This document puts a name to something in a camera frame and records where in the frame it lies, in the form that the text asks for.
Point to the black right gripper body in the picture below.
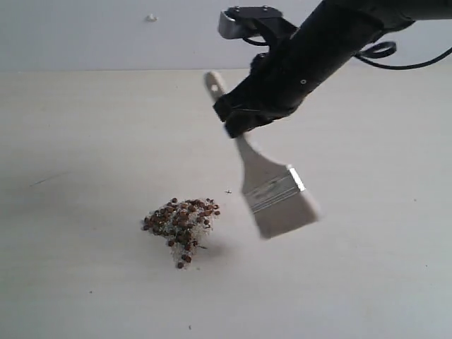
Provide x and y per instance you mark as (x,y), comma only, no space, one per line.
(331,35)

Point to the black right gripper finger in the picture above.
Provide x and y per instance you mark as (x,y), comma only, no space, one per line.
(245,98)
(239,123)

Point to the white wooden paint brush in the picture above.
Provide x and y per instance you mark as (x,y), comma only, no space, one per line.
(275,194)

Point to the brown beans and rice grains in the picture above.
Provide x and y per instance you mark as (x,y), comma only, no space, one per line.
(183,224)

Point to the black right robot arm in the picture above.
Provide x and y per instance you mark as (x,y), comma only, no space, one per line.
(394,15)

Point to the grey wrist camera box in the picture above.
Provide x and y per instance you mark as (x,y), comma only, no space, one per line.
(240,22)

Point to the white wall plug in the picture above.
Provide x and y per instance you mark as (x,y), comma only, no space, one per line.
(151,18)

